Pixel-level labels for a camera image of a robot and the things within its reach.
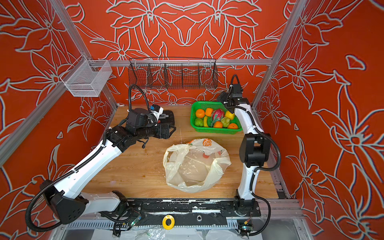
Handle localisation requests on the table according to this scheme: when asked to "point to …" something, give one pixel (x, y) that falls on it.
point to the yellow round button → (172, 224)
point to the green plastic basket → (234, 126)
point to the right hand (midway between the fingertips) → (221, 98)
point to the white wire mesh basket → (87, 78)
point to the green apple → (225, 122)
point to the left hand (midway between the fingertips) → (168, 125)
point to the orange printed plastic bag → (196, 165)
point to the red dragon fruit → (217, 115)
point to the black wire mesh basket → (173, 73)
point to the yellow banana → (205, 122)
